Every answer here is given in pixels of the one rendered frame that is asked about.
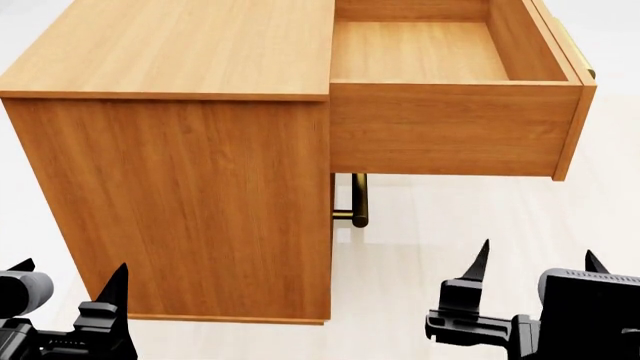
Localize brass bar handle on drawer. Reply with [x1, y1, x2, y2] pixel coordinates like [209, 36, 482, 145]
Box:
[548, 14, 598, 81]

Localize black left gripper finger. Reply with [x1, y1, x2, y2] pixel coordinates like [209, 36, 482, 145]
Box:
[7, 257, 36, 273]
[72, 261, 130, 334]

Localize grey cylindrical wrist camera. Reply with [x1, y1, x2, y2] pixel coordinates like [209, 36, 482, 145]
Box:
[0, 269, 55, 321]

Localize wooden cabinet body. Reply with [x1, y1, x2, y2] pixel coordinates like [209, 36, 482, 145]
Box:
[0, 0, 337, 327]

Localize black box wrist camera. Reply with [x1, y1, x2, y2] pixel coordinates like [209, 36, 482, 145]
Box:
[536, 267, 640, 360]

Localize open wooden drawer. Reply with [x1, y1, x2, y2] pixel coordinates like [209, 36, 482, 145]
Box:
[328, 0, 599, 183]

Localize dark brass bar handle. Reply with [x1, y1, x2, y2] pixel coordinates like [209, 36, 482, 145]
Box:
[331, 172, 370, 230]

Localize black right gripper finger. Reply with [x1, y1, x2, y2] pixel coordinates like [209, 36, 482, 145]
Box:
[584, 249, 611, 275]
[438, 238, 492, 320]

